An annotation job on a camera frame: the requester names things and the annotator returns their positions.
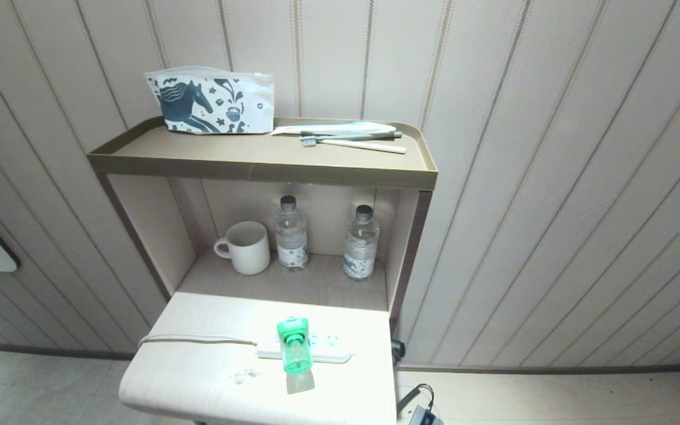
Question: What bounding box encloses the white power strip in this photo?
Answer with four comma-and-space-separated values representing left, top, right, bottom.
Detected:
256, 332, 354, 364

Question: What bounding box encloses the green mosquito repellent device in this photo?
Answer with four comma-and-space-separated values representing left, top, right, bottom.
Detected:
276, 316, 313, 374

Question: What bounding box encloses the clear water bottle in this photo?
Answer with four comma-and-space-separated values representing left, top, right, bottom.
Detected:
274, 195, 309, 272
342, 204, 381, 281

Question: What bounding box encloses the cream toothbrush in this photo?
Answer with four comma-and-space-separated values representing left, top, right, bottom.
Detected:
303, 138, 407, 155

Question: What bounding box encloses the grey toothbrush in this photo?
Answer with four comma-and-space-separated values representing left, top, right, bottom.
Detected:
300, 131, 403, 143

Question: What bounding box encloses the brown shelf unit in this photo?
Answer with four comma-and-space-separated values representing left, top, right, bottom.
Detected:
87, 116, 439, 425

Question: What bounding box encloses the white ribbed mug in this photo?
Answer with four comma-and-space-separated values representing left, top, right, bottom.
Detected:
214, 221, 272, 276

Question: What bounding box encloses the white pouch with blue horse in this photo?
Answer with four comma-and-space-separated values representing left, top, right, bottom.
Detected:
143, 66, 275, 135

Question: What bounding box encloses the white power strip cable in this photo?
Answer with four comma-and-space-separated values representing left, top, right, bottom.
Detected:
139, 334, 258, 349

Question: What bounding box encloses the black cable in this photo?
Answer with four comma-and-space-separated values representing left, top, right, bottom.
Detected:
396, 384, 434, 416

